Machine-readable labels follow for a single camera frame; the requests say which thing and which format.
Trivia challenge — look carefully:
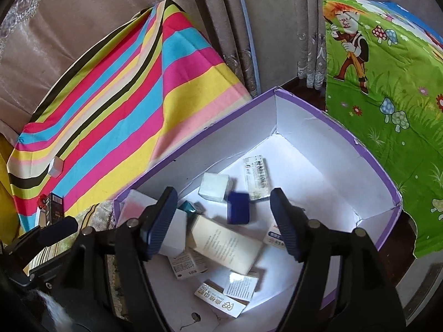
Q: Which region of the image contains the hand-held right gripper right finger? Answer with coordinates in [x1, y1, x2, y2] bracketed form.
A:
[270, 187, 405, 332]

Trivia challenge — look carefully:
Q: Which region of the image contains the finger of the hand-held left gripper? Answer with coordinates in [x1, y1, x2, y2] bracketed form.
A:
[28, 244, 75, 281]
[16, 215, 79, 250]

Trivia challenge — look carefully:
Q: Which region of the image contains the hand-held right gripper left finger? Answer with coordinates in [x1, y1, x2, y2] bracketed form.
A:
[45, 186, 179, 332]

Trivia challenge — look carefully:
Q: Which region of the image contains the white box red blue print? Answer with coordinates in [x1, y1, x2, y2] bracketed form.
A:
[263, 221, 289, 250]

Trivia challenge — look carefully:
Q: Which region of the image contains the plain white box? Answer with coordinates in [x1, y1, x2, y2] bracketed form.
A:
[160, 209, 190, 257]

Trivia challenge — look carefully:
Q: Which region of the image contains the white pink box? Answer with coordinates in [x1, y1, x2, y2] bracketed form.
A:
[119, 189, 160, 229]

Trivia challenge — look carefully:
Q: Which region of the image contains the teal small box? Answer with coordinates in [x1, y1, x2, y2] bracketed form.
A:
[178, 201, 205, 216]

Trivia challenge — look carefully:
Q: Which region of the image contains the dark blue small box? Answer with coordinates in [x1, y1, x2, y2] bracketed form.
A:
[226, 191, 250, 225]

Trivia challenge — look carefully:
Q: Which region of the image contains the small white printed box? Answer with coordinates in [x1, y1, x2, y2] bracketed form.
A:
[168, 248, 209, 279]

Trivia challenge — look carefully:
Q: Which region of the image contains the white medicine box black print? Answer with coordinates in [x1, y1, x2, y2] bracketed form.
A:
[243, 155, 273, 202]

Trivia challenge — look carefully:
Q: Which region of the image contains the white cube box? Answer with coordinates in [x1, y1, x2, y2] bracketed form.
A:
[198, 173, 231, 202]

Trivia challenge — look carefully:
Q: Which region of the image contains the cream long box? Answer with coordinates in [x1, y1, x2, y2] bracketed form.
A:
[188, 214, 264, 274]

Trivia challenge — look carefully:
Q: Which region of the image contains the purple cardboard box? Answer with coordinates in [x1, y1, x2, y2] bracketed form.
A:
[112, 87, 404, 332]

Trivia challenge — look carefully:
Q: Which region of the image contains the white text box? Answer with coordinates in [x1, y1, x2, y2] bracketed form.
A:
[222, 271, 260, 302]

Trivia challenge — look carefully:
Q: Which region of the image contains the black tall box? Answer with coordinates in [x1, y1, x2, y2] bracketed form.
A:
[48, 193, 65, 226]

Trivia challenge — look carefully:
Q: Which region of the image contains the beige patterned cushion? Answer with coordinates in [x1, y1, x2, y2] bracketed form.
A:
[22, 200, 120, 274]

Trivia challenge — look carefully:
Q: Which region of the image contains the silver white small box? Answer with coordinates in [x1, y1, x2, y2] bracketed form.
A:
[48, 157, 65, 178]

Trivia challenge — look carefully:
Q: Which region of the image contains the yellow sofa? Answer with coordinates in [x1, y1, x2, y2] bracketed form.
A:
[0, 134, 22, 239]

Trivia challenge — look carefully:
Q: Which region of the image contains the rainbow striped cloth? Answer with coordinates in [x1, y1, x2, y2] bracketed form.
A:
[7, 0, 253, 232]

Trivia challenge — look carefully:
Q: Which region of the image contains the green cartoon printed blanket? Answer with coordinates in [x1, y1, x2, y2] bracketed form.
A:
[322, 0, 443, 258]

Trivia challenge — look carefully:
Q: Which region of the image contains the beige curtain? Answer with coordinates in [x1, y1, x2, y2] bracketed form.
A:
[0, 0, 443, 139]

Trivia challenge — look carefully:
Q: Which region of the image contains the grey-blue cable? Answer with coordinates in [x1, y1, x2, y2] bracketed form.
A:
[233, 0, 261, 98]

